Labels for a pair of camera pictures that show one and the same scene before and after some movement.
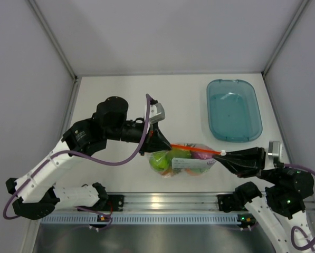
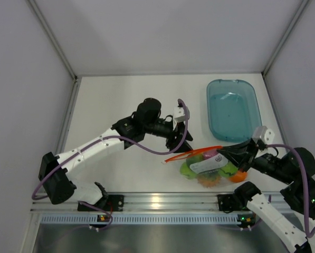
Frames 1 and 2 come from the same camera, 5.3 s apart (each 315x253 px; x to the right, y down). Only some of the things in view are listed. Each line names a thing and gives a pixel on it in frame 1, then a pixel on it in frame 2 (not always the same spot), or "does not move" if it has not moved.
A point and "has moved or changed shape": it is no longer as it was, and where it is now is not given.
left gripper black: [154, 140] -> [172, 144]
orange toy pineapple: [169, 172] -> [209, 178]
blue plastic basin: [233, 110] does not move
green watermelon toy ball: [178, 152] -> [228, 170]
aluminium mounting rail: [169, 202] does not move
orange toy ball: [189, 170] -> [239, 177]
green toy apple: [159, 161] -> [185, 169]
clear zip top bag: [183, 160] has moved or changed shape
